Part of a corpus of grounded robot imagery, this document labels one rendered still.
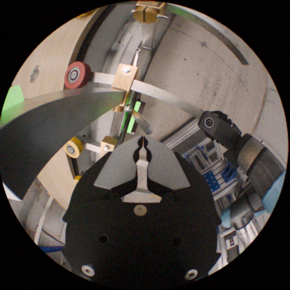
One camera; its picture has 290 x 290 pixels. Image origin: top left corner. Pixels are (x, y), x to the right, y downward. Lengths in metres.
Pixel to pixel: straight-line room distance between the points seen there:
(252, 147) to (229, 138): 0.06
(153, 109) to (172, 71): 0.53
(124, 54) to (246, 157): 0.60
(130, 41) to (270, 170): 0.67
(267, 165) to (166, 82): 1.12
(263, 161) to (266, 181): 0.03
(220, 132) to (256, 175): 0.12
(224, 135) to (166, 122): 1.03
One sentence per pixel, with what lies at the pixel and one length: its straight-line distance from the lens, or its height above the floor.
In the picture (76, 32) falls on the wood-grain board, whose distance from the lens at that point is 0.38.
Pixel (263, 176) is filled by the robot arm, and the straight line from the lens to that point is 0.20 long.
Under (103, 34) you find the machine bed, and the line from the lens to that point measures 0.52.
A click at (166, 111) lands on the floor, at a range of 1.18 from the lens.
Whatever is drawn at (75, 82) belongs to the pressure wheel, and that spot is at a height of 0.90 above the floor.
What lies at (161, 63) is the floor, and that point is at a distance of 1.20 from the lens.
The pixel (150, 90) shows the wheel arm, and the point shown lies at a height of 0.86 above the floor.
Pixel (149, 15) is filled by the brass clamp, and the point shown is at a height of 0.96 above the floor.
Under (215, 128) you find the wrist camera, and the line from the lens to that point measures 0.22.
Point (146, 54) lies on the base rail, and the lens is 0.46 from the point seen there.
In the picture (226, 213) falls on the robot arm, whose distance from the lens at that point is 0.33.
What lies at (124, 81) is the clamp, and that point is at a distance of 0.26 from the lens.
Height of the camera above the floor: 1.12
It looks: 57 degrees down
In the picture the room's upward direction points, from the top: 179 degrees counter-clockwise
